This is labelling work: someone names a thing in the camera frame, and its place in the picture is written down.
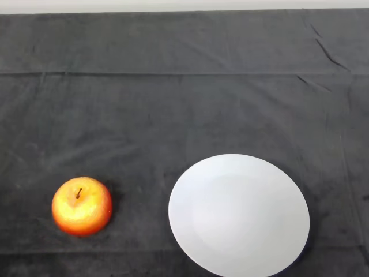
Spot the red yellow apple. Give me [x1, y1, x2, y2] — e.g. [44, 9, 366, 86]
[51, 177, 113, 237]

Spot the black table cloth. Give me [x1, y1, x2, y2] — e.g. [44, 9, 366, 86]
[0, 8, 369, 277]

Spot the white round plate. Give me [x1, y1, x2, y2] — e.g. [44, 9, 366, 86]
[168, 154, 311, 277]

